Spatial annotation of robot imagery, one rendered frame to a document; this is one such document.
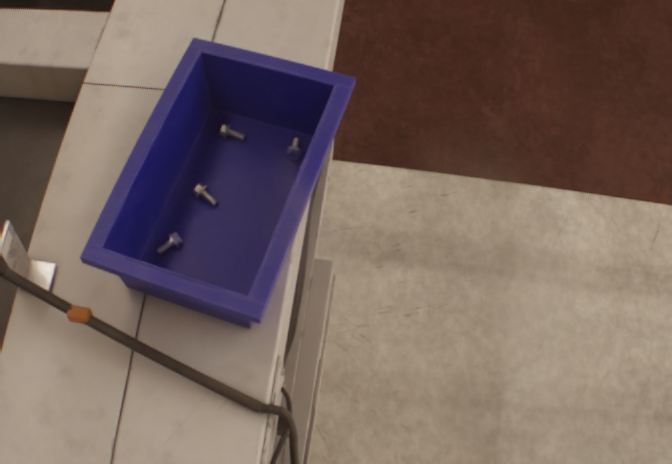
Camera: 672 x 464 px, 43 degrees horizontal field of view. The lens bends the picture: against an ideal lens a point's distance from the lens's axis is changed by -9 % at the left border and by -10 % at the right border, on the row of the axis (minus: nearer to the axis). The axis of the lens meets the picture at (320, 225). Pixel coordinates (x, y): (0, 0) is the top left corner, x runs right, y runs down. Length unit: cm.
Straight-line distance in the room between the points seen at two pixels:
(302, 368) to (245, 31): 47
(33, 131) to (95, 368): 32
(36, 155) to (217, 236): 26
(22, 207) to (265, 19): 31
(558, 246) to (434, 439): 47
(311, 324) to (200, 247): 44
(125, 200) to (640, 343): 123
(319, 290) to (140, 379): 52
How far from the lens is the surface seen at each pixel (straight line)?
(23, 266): 80
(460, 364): 166
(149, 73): 91
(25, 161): 96
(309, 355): 119
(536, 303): 174
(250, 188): 82
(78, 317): 74
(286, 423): 74
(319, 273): 124
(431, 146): 186
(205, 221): 80
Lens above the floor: 154
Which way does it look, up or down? 61 degrees down
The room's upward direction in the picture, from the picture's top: 2 degrees clockwise
